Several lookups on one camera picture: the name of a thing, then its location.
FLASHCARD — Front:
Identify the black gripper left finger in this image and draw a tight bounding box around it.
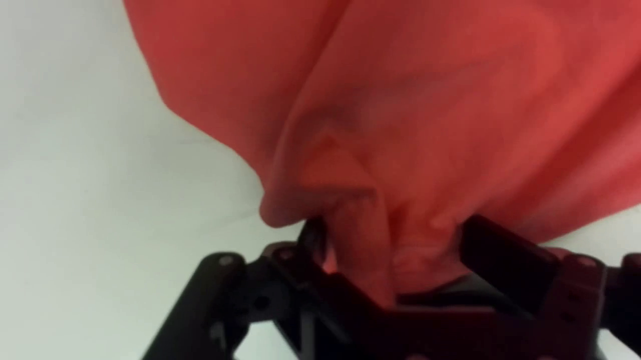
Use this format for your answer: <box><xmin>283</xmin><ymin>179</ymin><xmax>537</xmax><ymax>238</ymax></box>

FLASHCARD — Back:
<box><xmin>142</xmin><ymin>218</ymin><xmax>400</xmax><ymax>360</ymax></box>

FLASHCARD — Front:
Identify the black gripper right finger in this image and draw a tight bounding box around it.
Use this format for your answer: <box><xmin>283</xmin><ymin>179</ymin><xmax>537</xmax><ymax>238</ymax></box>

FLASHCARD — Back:
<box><xmin>399</xmin><ymin>214</ymin><xmax>641</xmax><ymax>360</ymax></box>

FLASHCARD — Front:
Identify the orange shirt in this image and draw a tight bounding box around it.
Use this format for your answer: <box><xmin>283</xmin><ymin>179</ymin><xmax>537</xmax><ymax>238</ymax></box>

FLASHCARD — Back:
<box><xmin>125</xmin><ymin>0</ymin><xmax>641</xmax><ymax>304</ymax></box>

